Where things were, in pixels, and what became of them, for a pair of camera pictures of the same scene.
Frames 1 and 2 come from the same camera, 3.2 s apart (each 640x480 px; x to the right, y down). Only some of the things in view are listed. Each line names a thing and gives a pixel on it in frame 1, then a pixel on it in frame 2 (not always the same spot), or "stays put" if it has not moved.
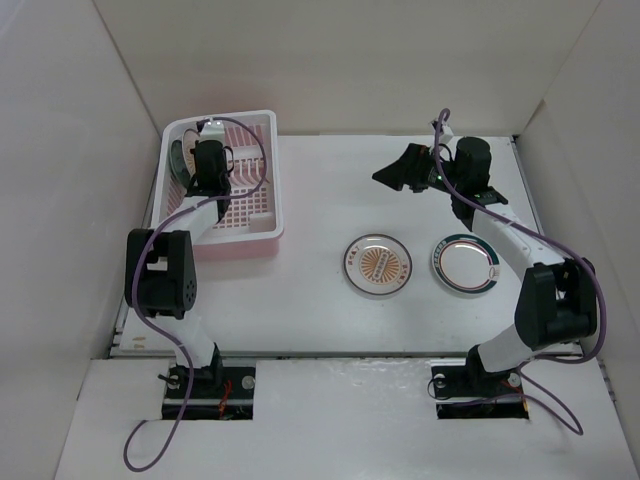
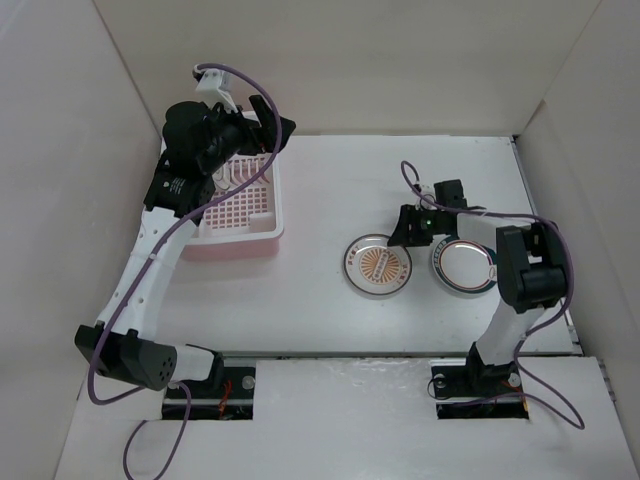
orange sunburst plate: x=378 y=264 stays put
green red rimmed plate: x=466 y=263 stays put
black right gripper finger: x=419 y=186 to x=422 y=238
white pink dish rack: x=251 y=223 stays put
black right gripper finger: x=410 y=168 to x=403 y=234
